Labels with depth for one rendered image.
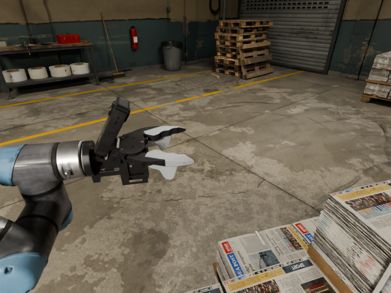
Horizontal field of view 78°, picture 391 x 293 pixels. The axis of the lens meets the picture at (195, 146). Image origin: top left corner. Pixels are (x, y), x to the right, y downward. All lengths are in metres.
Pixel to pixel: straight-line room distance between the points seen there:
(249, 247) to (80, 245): 1.32
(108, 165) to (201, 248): 1.43
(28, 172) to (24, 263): 0.15
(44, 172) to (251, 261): 0.84
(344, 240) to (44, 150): 0.69
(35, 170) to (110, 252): 1.48
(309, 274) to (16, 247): 0.70
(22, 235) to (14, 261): 0.04
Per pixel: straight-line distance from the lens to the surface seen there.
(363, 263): 0.72
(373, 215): 0.70
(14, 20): 6.59
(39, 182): 0.54
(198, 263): 1.80
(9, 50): 5.80
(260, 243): 1.16
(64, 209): 0.58
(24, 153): 0.53
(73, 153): 0.50
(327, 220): 0.75
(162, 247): 1.89
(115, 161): 0.51
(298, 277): 0.81
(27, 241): 0.49
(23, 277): 0.48
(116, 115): 0.45
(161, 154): 0.46
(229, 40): 6.69
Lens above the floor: 1.47
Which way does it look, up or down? 29 degrees down
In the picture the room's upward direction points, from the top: straight up
